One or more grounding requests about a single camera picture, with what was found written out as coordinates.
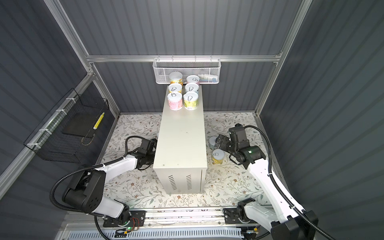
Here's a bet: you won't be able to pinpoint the teal can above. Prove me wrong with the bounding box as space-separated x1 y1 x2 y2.
212 149 225 165
209 136 217 150
185 83 200 93

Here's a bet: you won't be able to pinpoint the green orange label can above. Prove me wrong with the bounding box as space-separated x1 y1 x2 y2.
169 72 183 85

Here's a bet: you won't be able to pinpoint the floral patterned mat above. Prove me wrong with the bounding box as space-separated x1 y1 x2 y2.
102 113 270 209

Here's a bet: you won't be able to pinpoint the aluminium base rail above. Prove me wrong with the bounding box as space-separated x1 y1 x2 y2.
55 206 273 240

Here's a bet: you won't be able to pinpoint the pink label can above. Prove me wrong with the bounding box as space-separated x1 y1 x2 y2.
167 92 183 111
186 75 200 85

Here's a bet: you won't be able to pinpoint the black wire wall basket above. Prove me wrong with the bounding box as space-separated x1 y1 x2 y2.
24 89 112 165

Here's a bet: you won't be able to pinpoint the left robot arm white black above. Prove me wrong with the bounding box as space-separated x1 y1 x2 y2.
49 136 158 227

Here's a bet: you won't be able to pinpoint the tubes in white basket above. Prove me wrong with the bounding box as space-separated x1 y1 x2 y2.
198 74 219 84

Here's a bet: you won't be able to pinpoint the white metal cabinet counter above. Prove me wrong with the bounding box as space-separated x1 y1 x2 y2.
153 91 208 195

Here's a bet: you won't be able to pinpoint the white wire mesh basket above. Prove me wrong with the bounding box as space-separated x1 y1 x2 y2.
153 59 222 85

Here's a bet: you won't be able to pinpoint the yellow label can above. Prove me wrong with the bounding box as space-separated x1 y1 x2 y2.
168 83 183 93

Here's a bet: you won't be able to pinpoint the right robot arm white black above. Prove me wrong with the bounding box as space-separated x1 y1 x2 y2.
215 124 333 240

